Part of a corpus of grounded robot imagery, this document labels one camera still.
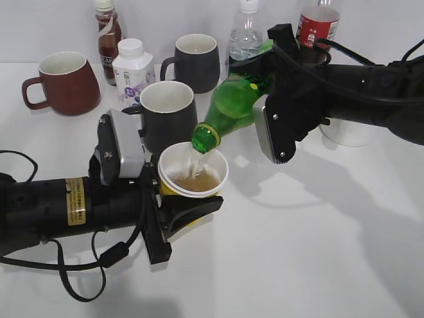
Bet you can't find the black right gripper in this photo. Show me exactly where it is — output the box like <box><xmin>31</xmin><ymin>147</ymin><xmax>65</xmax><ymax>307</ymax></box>
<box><xmin>228</xmin><ymin>23</ymin><xmax>332</xmax><ymax>143</ymax></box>

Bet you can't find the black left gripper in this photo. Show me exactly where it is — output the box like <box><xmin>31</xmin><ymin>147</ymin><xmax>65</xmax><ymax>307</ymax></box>
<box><xmin>89</xmin><ymin>163</ymin><xmax>223</xmax><ymax>264</ymax></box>

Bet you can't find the yellow paper cup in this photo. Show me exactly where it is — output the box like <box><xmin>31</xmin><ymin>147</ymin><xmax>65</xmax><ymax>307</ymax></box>
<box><xmin>158</xmin><ymin>142</ymin><xmax>229</xmax><ymax>199</ymax></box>

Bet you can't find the green soda bottle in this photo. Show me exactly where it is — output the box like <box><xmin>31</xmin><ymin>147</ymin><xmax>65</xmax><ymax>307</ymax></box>
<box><xmin>191</xmin><ymin>39</ymin><xmax>274</xmax><ymax>154</ymax></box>

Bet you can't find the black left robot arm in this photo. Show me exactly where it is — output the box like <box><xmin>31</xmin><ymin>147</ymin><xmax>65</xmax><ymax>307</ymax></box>
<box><xmin>1</xmin><ymin>163</ymin><xmax>223</xmax><ymax>271</ymax></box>

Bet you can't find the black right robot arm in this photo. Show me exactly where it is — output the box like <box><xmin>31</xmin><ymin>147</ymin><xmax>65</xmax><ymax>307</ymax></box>
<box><xmin>229</xmin><ymin>24</ymin><xmax>423</xmax><ymax>148</ymax></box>

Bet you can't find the cola bottle red label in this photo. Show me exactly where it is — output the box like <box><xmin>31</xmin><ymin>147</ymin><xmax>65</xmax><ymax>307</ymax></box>
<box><xmin>296</xmin><ymin>1</ymin><xmax>341</xmax><ymax>64</ymax></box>

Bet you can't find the clear water bottle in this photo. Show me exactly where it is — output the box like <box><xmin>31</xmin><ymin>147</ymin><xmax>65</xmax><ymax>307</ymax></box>
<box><xmin>227</xmin><ymin>0</ymin><xmax>264</xmax><ymax>76</ymax></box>

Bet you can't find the white ceramic mug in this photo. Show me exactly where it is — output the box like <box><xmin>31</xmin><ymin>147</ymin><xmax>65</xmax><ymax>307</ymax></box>
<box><xmin>320</xmin><ymin>119</ymin><xmax>374</xmax><ymax>148</ymax></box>

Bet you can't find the black mug rear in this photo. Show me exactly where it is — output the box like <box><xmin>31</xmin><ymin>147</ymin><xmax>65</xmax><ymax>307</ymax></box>
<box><xmin>160</xmin><ymin>34</ymin><xmax>221</xmax><ymax>94</ymax></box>

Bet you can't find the black mug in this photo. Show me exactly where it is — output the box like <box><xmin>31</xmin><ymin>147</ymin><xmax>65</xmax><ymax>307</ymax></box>
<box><xmin>123</xmin><ymin>81</ymin><xmax>197</xmax><ymax>156</ymax></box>
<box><xmin>160</xmin><ymin>34</ymin><xmax>221</xmax><ymax>94</ymax></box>

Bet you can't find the black mug front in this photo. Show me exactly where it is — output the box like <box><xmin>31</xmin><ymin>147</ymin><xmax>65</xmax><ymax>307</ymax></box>
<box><xmin>123</xmin><ymin>81</ymin><xmax>197</xmax><ymax>156</ymax></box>

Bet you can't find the white milk carton bottle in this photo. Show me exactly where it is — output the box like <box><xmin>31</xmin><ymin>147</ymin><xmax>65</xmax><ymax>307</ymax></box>
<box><xmin>112</xmin><ymin>38</ymin><xmax>156</xmax><ymax>108</ymax></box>

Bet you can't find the dark red ceramic mug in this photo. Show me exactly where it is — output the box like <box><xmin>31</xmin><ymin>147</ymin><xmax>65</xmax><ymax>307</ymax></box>
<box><xmin>21</xmin><ymin>51</ymin><xmax>101</xmax><ymax>116</ymax></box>

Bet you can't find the brown coffee drink bottle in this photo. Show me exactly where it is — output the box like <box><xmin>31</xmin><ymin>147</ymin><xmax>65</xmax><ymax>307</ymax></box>
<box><xmin>95</xmin><ymin>0</ymin><xmax>123</xmax><ymax>86</ymax></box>

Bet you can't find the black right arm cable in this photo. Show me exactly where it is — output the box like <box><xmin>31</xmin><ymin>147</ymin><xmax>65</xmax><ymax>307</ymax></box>
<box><xmin>273</xmin><ymin>36</ymin><xmax>424</xmax><ymax>103</ymax></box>

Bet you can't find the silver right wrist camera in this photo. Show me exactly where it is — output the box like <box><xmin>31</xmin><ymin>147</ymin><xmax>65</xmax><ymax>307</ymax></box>
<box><xmin>253</xmin><ymin>95</ymin><xmax>296</xmax><ymax>164</ymax></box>

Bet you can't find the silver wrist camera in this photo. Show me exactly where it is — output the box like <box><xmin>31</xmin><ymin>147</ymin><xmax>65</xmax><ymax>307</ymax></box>
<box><xmin>253</xmin><ymin>95</ymin><xmax>296</xmax><ymax>164</ymax></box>
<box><xmin>95</xmin><ymin>109</ymin><xmax>145</xmax><ymax>185</ymax></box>

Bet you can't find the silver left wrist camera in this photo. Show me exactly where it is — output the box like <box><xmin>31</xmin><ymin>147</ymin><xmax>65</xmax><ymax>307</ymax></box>
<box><xmin>95</xmin><ymin>109</ymin><xmax>145</xmax><ymax>185</ymax></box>

